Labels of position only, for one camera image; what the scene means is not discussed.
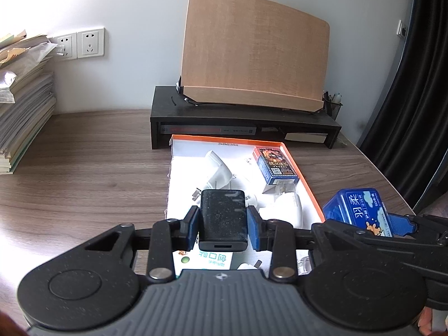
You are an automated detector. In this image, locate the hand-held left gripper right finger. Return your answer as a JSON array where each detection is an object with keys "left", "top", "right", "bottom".
[{"left": 247, "top": 206, "right": 330, "bottom": 283}]

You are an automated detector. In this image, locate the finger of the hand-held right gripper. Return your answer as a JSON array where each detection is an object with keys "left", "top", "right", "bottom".
[
  {"left": 327, "top": 219, "right": 448, "bottom": 253},
  {"left": 387, "top": 213, "right": 448, "bottom": 237}
]

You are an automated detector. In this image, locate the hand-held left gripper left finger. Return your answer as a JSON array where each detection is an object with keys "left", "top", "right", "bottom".
[{"left": 84, "top": 206, "right": 201, "bottom": 283}]

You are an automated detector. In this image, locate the black charger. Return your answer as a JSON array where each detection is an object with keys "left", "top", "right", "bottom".
[{"left": 198, "top": 189, "right": 249, "bottom": 253}]

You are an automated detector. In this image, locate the teal and white box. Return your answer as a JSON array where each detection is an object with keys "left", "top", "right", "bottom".
[{"left": 176, "top": 250, "right": 243, "bottom": 278}]

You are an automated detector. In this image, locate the blue card pack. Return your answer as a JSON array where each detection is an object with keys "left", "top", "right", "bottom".
[{"left": 322, "top": 187, "right": 394, "bottom": 239}]

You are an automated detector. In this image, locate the white device with foil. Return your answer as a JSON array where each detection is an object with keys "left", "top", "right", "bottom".
[{"left": 261, "top": 192, "right": 304, "bottom": 230}]

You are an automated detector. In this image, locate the orange and white cardboard box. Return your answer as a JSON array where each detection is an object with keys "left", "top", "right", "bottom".
[{"left": 164, "top": 134, "right": 325, "bottom": 278}]

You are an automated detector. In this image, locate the white plug-in device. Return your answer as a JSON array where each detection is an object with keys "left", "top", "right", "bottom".
[{"left": 192, "top": 150, "right": 234, "bottom": 198}]

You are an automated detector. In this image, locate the blue and red card box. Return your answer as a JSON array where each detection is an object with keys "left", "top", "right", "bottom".
[{"left": 253, "top": 146, "right": 301, "bottom": 186}]

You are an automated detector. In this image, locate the person's right hand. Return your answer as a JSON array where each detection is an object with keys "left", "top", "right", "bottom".
[{"left": 418, "top": 306, "right": 448, "bottom": 336}]

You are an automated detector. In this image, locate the pale paper card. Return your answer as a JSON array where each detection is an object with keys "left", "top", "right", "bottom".
[{"left": 284, "top": 132, "right": 330, "bottom": 144}]

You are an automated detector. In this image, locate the black desk riser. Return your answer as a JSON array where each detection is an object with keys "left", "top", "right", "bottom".
[{"left": 150, "top": 85, "right": 342, "bottom": 150}]

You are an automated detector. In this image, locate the black mesh pen holder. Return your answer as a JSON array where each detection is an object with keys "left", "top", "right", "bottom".
[{"left": 322, "top": 90, "right": 344, "bottom": 120}]

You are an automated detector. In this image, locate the black curtain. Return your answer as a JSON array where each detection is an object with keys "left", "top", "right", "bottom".
[{"left": 360, "top": 0, "right": 448, "bottom": 214}]

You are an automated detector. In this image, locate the wooden book stand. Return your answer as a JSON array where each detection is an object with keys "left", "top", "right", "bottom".
[{"left": 179, "top": 0, "right": 331, "bottom": 114}]

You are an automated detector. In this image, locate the stack of books and papers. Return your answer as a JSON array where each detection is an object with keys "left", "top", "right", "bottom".
[{"left": 0, "top": 30, "right": 57, "bottom": 176}]

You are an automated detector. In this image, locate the clear plastic bag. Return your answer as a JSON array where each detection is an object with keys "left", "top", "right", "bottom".
[{"left": 0, "top": 40, "right": 58, "bottom": 104}]

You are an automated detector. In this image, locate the white wall socket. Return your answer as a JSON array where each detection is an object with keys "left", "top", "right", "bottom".
[
  {"left": 76, "top": 27, "right": 106, "bottom": 59},
  {"left": 52, "top": 32, "right": 78, "bottom": 61}
]

